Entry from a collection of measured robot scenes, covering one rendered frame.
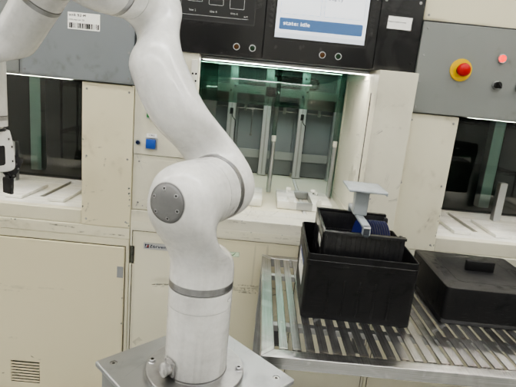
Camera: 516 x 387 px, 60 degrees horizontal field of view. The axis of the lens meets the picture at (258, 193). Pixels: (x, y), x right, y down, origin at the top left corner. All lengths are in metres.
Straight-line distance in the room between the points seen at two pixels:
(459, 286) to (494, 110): 0.62
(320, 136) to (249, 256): 1.02
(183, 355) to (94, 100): 0.95
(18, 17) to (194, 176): 0.52
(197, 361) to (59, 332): 1.05
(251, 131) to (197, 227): 1.69
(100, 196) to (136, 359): 0.76
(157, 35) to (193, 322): 0.51
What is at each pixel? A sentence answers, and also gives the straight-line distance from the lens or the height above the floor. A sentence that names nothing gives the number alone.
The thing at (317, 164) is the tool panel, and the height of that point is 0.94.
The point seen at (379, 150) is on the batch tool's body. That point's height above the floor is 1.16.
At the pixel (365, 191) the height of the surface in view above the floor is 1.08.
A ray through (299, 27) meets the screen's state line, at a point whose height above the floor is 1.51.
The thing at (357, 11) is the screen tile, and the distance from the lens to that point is 1.52.
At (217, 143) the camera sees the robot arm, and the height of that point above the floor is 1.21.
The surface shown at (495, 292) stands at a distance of 1.33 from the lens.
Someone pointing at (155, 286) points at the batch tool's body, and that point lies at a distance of 1.67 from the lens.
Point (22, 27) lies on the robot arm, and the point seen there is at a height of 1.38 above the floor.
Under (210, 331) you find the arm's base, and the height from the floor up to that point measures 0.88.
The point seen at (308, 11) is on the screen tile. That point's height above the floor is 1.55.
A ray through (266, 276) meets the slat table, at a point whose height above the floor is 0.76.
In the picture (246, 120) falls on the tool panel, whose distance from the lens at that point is 2.38.
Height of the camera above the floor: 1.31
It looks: 13 degrees down
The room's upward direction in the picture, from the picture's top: 6 degrees clockwise
